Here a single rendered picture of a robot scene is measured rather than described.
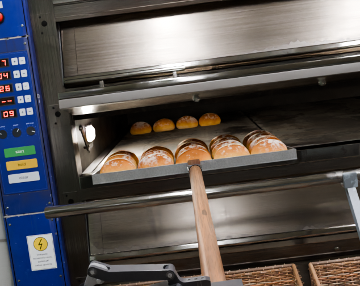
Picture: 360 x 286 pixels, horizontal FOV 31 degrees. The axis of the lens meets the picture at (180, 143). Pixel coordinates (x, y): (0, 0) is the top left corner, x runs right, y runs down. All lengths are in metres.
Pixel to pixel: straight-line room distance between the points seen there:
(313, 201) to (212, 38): 0.56
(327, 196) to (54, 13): 0.95
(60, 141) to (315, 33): 0.79
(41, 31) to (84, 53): 0.14
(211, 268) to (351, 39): 1.18
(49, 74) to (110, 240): 0.52
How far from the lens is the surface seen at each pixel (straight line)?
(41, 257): 1.97
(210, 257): 0.89
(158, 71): 1.77
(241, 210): 1.93
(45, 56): 1.92
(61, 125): 1.92
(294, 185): 1.54
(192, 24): 1.89
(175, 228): 1.93
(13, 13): 1.91
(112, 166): 1.76
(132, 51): 1.88
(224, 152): 1.76
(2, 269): 2.05
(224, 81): 1.73
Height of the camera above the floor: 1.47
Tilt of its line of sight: 7 degrees down
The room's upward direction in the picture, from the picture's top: 7 degrees counter-clockwise
